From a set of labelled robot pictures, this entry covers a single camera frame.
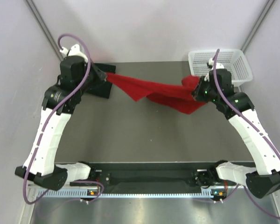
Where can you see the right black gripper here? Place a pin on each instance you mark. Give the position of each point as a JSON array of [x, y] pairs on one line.
[[196, 93]]

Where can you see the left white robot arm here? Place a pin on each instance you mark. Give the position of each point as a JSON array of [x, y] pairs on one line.
[[59, 103]]

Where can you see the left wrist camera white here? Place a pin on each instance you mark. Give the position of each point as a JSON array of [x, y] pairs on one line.
[[75, 50]]

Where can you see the aluminium frame post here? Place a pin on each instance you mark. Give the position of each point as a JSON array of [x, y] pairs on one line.
[[257, 24], [32, 7]]

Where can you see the grey slotted cable duct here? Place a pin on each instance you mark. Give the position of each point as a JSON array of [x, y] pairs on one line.
[[92, 193]]

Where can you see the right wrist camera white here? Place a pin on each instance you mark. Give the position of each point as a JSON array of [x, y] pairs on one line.
[[211, 64]]

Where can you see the white plastic basket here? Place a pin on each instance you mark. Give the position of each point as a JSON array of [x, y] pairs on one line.
[[233, 60]]

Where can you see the folded black t shirt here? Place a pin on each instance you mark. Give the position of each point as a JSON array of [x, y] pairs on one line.
[[101, 88]]

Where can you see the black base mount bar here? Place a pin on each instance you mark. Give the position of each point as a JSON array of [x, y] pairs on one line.
[[152, 177]]

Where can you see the right aluminium frame post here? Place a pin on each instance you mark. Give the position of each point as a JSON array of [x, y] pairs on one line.
[[257, 24]]

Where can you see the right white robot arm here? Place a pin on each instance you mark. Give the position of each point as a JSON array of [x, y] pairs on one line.
[[262, 179]]

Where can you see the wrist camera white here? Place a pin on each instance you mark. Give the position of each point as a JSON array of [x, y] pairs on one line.
[[211, 64], [75, 50]]

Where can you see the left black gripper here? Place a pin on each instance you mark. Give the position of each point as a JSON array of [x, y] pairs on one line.
[[100, 76]]

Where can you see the left aluminium frame post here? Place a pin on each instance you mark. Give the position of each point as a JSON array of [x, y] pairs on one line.
[[32, 7]]

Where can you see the red t shirt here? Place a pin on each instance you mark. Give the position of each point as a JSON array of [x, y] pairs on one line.
[[178, 97]]

